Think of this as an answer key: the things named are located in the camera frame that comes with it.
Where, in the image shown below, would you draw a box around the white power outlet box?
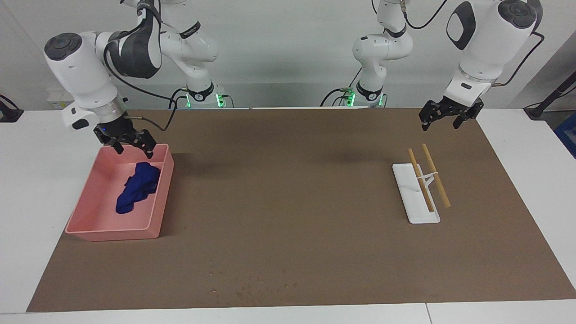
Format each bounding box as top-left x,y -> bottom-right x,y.
47,88 -> 77,110

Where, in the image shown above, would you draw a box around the blue crate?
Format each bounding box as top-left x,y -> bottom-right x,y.
554,112 -> 576,158

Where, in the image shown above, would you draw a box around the wooden rack rod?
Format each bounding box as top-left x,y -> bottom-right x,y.
408,148 -> 434,213
422,144 -> 451,208

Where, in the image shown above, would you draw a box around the black stand pole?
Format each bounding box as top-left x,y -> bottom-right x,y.
524,72 -> 576,120

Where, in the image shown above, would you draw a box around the brown table mat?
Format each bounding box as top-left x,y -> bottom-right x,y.
26,107 -> 576,313

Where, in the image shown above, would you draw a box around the blue cloth towel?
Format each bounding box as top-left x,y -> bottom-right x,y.
116,162 -> 161,215

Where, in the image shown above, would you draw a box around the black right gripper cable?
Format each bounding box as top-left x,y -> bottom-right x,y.
103,40 -> 180,132

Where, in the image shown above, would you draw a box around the pink plastic bin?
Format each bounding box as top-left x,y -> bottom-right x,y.
65,144 -> 175,242

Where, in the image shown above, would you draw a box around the black clamp base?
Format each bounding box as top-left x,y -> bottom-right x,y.
0,94 -> 24,123

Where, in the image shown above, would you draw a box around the white towel rack base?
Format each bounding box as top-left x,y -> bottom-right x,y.
392,163 -> 441,224

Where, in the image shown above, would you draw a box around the black arm base cable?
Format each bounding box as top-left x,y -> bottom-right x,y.
320,67 -> 363,107
169,88 -> 189,109

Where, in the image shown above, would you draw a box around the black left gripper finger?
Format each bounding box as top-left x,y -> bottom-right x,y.
418,100 -> 444,132
453,103 -> 485,130

